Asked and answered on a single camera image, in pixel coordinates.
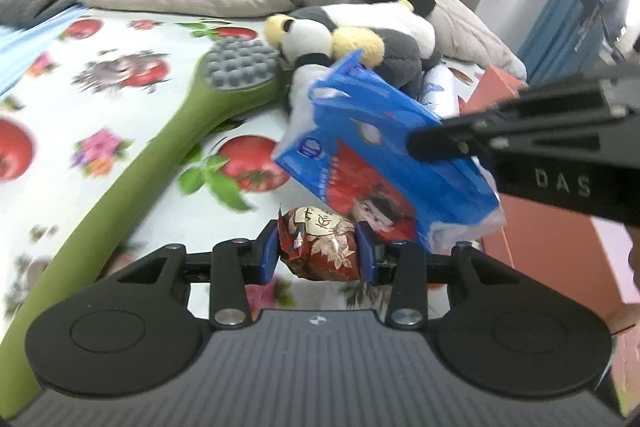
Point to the red cartoon snack packet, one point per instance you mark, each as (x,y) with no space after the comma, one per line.
(320,247)

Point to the fruit printed bedsheet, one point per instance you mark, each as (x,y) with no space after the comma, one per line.
(75,117)

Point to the white bottle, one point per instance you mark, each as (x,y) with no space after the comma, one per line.
(440,89)

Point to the grey and white penguin plush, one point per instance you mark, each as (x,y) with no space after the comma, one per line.
(380,27)

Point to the green massage hammer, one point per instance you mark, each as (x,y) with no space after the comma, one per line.
(150,157)

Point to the striped light blue cloth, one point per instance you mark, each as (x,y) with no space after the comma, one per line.
(30,42)

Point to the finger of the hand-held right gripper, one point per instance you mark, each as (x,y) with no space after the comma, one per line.
(450,139)

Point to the blue tissue pack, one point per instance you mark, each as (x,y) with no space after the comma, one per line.
(370,142)

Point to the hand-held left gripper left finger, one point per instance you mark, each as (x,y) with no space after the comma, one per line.
(270,253)

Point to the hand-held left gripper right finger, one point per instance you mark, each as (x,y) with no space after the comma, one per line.
(364,253)

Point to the red and white cardboard box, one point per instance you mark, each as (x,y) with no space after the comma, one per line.
(550,252)

